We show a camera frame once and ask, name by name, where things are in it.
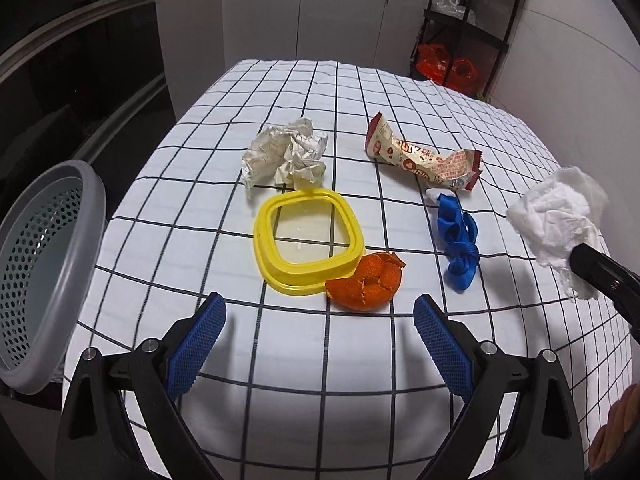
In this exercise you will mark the red beige snack wrapper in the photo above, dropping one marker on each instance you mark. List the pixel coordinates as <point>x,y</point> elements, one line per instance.
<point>425,160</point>

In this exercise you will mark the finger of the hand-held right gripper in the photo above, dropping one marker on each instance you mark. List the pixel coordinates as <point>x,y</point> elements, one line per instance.
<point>600,265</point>

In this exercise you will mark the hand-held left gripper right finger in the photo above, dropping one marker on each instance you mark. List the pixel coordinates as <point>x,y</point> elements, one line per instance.
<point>445,350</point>

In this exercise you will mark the yellow square plastic lid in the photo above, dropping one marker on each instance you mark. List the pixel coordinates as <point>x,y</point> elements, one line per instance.
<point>265,240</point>

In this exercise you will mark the person's right hand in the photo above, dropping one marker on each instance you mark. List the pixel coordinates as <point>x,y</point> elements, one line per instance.
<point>620,420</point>

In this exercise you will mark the clear plastic bag on rack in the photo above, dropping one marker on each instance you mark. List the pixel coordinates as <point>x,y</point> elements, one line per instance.
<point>450,2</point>

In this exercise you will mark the black metal shelf rack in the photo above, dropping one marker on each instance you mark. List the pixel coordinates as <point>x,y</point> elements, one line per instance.
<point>495,42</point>

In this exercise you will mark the blue deflated balloon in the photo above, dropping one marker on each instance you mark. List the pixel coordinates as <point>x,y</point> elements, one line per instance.
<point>452,225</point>

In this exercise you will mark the white black-checked tablecloth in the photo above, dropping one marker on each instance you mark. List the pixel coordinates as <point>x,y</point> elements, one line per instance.
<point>350,100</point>

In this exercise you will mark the grey kitchen cabinets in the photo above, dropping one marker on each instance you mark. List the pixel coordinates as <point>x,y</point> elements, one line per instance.
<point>260,10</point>

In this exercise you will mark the small white plastic piece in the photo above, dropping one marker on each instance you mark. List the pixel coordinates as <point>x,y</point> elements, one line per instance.
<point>440,195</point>

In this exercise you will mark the orange peel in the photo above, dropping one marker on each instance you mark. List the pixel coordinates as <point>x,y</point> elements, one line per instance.
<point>360,285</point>

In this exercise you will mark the grey perforated plastic basket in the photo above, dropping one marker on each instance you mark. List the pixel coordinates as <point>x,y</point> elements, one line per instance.
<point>75,240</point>

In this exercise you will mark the white paper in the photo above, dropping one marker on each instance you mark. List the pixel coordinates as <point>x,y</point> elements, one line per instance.
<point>270,150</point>

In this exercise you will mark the white tissue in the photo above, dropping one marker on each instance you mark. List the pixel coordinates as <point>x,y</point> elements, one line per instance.
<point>550,210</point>

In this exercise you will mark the red plastic bag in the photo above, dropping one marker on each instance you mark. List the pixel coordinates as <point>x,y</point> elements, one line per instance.
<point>462,72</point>
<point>432,62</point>

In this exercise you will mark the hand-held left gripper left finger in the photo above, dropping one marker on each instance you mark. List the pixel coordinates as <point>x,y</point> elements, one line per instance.
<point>197,345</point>

